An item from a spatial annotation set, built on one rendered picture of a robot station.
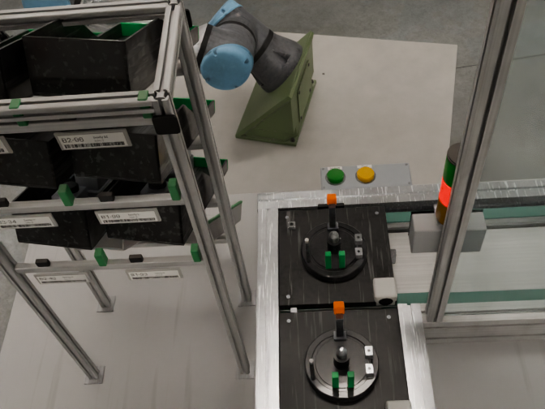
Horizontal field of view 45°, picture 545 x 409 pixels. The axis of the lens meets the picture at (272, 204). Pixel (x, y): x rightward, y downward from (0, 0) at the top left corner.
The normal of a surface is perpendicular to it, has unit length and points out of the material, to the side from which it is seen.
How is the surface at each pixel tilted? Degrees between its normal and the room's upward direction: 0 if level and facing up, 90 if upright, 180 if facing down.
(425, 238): 90
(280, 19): 0
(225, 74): 81
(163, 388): 0
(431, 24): 0
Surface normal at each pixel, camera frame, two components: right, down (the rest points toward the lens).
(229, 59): 0.05, 0.69
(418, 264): -0.09, -0.59
